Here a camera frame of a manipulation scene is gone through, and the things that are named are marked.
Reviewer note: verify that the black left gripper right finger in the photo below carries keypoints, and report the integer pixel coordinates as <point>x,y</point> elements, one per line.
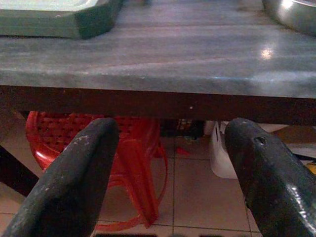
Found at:
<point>269,177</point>

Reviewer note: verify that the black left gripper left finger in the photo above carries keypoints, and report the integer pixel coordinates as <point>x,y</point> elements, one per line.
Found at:
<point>66,177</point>

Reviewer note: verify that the brown cardboard box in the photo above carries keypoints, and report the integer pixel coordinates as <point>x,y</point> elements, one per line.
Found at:
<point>293,134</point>

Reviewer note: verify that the white plastic container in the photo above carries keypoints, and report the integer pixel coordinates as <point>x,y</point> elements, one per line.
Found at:
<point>221,158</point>

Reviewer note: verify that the red plastic stool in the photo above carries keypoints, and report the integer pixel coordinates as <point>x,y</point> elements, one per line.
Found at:
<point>138,172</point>

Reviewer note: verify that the dark wooden dining table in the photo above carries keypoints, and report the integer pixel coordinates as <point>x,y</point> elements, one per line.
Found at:
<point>158,81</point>

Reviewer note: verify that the green square tray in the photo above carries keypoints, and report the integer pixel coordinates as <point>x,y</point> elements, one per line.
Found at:
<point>59,19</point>

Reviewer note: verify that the stainless steel bowl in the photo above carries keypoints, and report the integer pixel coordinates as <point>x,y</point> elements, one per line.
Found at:
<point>291,14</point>

